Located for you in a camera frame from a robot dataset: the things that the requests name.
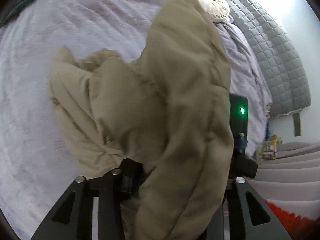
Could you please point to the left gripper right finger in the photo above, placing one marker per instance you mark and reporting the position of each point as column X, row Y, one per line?
column 249, row 216

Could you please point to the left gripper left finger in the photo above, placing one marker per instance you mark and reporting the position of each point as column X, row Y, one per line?
column 71, row 216

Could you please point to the beige puffer jacket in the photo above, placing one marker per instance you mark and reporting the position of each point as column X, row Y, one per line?
column 168, row 110

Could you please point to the red sleeve right forearm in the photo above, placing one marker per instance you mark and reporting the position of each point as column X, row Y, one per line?
column 298, row 227

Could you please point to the lavender fleece bed blanket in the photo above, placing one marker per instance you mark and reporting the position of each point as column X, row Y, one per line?
column 36, row 165

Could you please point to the grey quilted headboard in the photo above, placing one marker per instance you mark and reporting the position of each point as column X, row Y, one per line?
column 278, row 59

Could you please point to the cream fluffy pillow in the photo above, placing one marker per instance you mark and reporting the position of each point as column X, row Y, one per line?
column 212, row 1

